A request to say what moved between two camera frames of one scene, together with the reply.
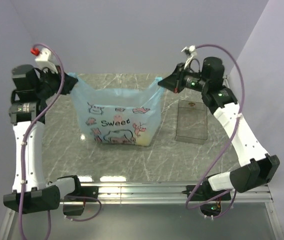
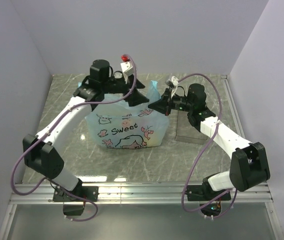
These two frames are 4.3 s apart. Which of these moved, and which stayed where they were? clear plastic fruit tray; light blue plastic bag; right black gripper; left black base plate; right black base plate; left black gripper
Moved: left black gripper; right black gripper; light blue plastic bag
Stayed: clear plastic fruit tray; right black base plate; left black base plate
